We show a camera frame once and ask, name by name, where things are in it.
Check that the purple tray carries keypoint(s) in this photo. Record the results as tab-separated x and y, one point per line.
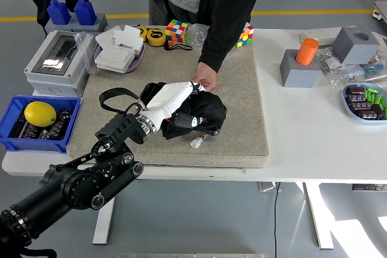
137	61

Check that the blue bottle-shaped block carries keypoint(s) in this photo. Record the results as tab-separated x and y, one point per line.
59	11
85	12

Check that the colourful puzzle cube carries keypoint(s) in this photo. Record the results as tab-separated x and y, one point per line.
245	37
176	31

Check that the clear bag of metal parts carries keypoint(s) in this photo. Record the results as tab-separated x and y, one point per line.
338	70

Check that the clear bag of screws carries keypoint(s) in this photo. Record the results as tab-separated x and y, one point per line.
196	36

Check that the brown capacitor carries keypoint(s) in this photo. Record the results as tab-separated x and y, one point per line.
370	115
356	98
359	106
355	90

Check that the grey holder base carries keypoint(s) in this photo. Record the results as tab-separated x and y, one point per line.
99	23

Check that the light blue bowl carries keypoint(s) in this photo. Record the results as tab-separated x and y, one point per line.
350	116

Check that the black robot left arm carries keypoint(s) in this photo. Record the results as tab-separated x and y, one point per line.
75	188

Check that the grey block with round hole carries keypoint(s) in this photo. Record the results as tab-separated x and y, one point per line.
353	48

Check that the white table leg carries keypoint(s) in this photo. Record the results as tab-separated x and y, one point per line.
102	224
319	215

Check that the yellow lemon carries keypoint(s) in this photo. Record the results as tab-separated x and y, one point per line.
40	114

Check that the clear bag of blue resistors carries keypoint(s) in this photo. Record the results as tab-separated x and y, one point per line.
375	69

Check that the person's forearm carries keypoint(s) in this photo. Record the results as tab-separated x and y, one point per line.
220	43

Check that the grey under-table control box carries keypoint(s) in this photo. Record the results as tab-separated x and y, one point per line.
267	187

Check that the clear plastic cover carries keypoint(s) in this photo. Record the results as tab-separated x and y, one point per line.
84	52

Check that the blue plastic bin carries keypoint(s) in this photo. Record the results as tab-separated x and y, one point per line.
39	146

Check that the yellow tape measure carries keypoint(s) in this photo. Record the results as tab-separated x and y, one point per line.
142	32
156	37

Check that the black table control panel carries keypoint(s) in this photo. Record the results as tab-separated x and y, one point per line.
369	187

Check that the white perforated strip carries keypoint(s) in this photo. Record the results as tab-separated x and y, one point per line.
320	33

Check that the grey block holding cylinder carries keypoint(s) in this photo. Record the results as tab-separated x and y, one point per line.
297	75

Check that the dark cylindrical capacitor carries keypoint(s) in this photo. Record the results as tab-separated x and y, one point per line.
18	123
65	116
30	131
44	134
57	129

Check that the white wall switch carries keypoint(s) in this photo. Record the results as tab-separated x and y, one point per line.
115	57

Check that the black glossy panel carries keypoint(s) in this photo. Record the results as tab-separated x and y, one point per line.
151	92

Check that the green battery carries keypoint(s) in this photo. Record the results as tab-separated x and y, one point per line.
378	100
368	94
374	95
383	103

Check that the person's hand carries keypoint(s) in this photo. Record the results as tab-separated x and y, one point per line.
208	75

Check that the grey-brown mat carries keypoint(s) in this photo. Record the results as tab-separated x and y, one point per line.
121	73

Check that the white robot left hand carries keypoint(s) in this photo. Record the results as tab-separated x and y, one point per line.
169	98

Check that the grey electrical enclosure box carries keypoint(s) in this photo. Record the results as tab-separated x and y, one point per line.
45	76

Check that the orange cylinder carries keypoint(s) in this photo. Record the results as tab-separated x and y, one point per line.
306	51

